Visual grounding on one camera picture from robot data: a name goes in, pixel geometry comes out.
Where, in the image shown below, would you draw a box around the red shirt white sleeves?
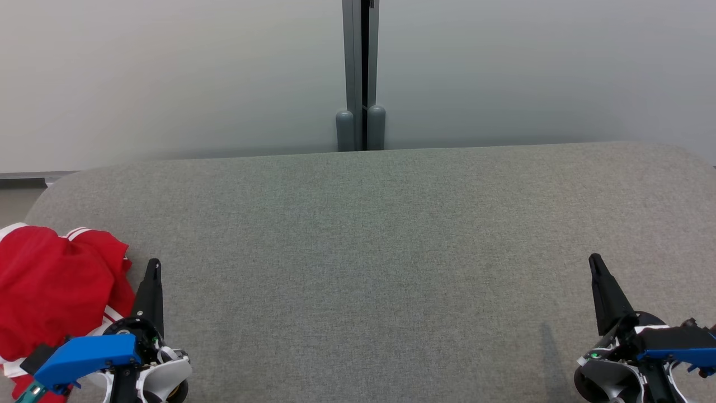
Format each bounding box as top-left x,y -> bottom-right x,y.
0,223 -> 136,403

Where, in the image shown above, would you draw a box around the teal left camera connector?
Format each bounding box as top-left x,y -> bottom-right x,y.
15,379 -> 46,403

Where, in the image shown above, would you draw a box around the grey partition post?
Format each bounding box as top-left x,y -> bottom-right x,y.
342,0 -> 380,152

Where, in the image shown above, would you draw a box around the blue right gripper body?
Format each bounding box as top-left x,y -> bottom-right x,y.
607,313 -> 716,376

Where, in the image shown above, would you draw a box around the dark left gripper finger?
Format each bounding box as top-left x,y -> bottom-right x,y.
131,259 -> 164,338

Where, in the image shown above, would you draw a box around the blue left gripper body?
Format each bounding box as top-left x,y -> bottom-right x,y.
34,316 -> 164,390

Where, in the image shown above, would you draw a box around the grey wall base rail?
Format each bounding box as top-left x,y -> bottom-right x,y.
0,170 -> 80,189

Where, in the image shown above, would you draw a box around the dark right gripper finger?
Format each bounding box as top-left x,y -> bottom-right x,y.
588,254 -> 636,336

